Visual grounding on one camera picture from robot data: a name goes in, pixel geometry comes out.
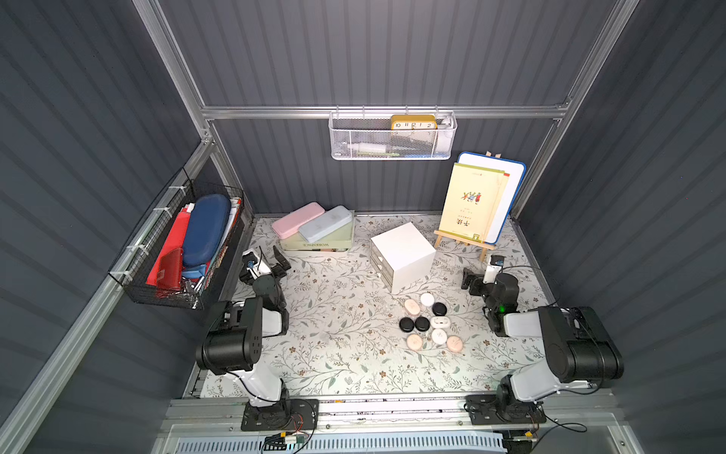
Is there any black earphone case right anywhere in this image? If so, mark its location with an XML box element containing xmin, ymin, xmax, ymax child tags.
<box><xmin>431</xmin><ymin>302</ymin><xmax>448</xmax><ymax>317</ymax></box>

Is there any pink earphone case lower right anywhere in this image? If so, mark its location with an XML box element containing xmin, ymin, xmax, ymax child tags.
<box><xmin>446</xmin><ymin>336</ymin><xmax>464</xmax><ymax>354</ymax></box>

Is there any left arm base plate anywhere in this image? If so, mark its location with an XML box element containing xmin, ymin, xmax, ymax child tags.
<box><xmin>240</xmin><ymin>398</ymin><xmax>320</xmax><ymax>432</ymax></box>

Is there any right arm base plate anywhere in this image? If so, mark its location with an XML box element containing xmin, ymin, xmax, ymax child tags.
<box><xmin>463</xmin><ymin>393</ymin><xmax>546</xmax><ymax>426</ymax></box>

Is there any yellow clock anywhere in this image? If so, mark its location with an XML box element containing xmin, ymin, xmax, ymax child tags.
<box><xmin>391</xmin><ymin>115</ymin><xmax>438</xmax><ymax>131</ymax></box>

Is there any red folder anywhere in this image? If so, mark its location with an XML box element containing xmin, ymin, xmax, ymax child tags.
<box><xmin>146</xmin><ymin>204</ymin><xmax>195</xmax><ymax>291</ymax></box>

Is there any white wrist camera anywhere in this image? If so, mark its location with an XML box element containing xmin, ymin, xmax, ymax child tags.
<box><xmin>242</xmin><ymin>250</ymin><xmax>271</xmax><ymax>279</ymax></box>
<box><xmin>483</xmin><ymin>255</ymin><xmax>505</xmax><ymax>284</ymax></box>

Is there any grey-blue pencil case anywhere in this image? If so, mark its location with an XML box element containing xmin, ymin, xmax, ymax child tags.
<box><xmin>299</xmin><ymin>205</ymin><xmax>353</xmax><ymax>243</ymax></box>

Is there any pink pencil case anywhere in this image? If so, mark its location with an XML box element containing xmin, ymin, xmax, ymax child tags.
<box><xmin>271</xmin><ymin>202</ymin><xmax>325</xmax><ymax>239</ymax></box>

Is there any pink earphone case lower left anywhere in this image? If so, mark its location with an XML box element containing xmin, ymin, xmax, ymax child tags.
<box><xmin>406</xmin><ymin>334</ymin><xmax>424</xmax><ymax>351</ymax></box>

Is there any green book box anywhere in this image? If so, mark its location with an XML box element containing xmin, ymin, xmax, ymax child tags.
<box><xmin>280</xmin><ymin>221</ymin><xmax>355</xmax><ymax>252</ymax></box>

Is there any blue-framed whiteboard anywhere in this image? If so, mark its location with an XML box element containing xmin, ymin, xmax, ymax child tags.
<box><xmin>457</xmin><ymin>152</ymin><xmax>527</xmax><ymax>244</ymax></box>

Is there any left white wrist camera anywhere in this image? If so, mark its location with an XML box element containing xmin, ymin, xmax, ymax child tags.
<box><xmin>242</xmin><ymin>250</ymin><xmax>271</xmax><ymax>279</ymax></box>

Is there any pink earphone case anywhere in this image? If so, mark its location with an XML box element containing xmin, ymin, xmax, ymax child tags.
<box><xmin>446</xmin><ymin>336</ymin><xmax>464</xmax><ymax>354</ymax></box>
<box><xmin>406</xmin><ymin>334</ymin><xmax>424</xmax><ymax>351</ymax></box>
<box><xmin>404</xmin><ymin>299</ymin><xmax>421</xmax><ymax>317</ymax></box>

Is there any white earphone case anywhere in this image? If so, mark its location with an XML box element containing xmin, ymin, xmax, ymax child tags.
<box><xmin>431</xmin><ymin>328</ymin><xmax>448</xmax><ymax>345</ymax></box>
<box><xmin>419</xmin><ymin>292</ymin><xmax>436</xmax><ymax>308</ymax></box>
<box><xmin>430</xmin><ymin>316</ymin><xmax>452</xmax><ymax>330</ymax></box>

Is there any white drawer cabinet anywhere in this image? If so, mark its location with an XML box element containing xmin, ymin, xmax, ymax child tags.
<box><xmin>371</xmin><ymin>222</ymin><xmax>436</xmax><ymax>294</ymax></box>

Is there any navy blue case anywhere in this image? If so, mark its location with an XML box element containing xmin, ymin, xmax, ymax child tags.
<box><xmin>183</xmin><ymin>194</ymin><xmax>231</xmax><ymax>269</ymax></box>

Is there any black earphone case middle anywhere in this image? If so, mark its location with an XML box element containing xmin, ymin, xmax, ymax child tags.
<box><xmin>414</xmin><ymin>316</ymin><xmax>431</xmax><ymax>332</ymax></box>

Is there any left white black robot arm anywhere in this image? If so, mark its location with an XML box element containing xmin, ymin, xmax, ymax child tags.
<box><xmin>196</xmin><ymin>246</ymin><xmax>291</xmax><ymax>412</ymax></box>

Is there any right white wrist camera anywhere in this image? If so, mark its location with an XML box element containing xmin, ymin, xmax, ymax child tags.
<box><xmin>483</xmin><ymin>255</ymin><xmax>505</xmax><ymax>284</ymax></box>

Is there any black wire side basket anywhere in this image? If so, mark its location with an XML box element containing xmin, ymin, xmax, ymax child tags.
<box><xmin>110</xmin><ymin>177</ymin><xmax>247</xmax><ymax>310</ymax></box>

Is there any black earphone case left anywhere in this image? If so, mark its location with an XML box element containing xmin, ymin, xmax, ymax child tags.
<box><xmin>398</xmin><ymin>317</ymin><xmax>415</xmax><ymax>333</ymax></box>

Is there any yellow booklet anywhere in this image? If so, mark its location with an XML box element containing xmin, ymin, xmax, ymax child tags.
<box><xmin>437</xmin><ymin>163</ymin><xmax>512</xmax><ymax>244</ymax></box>

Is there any white earphone case open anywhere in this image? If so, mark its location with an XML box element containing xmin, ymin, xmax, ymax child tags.
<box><xmin>430</xmin><ymin>316</ymin><xmax>452</xmax><ymax>330</ymax></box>

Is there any wooden easel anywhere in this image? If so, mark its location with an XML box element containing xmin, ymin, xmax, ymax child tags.
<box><xmin>433</xmin><ymin>150</ymin><xmax>503</xmax><ymax>263</ymax></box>

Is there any white earphone case lower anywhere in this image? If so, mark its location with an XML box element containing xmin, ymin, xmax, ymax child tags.
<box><xmin>431</xmin><ymin>328</ymin><xmax>448</xmax><ymax>345</ymax></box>

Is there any black earphone case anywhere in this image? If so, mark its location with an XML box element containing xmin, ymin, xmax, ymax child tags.
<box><xmin>398</xmin><ymin>317</ymin><xmax>415</xmax><ymax>333</ymax></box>
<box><xmin>431</xmin><ymin>302</ymin><xmax>448</xmax><ymax>317</ymax></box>
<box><xmin>414</xmin><ymin>316</ymin><xmax>431</xmax><ymax>332</ymax></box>

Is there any white earphone case top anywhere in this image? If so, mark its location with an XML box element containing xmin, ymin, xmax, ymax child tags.
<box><xmin>419</xmin><ymin>292</ymin><xmax>436</xmax><ymax>308</ymax></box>

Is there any white wire wall basket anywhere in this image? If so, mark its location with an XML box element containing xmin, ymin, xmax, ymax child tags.
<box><xmin>328</xmin><ymin>109</ymin><xmax>459</xmax><ymax>161</ymax></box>

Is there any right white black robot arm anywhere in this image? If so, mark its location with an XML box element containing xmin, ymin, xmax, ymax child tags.
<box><xmin>461</xmin><ymin>268</ymin><xmax>625</xmax><ymax>417</ymax></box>

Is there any pink earphone case upper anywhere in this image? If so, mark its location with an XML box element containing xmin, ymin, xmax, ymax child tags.
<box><xmin>404</xmin><ymin>299</ymin><xmax>421</xmax><ymax>317</ymax></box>

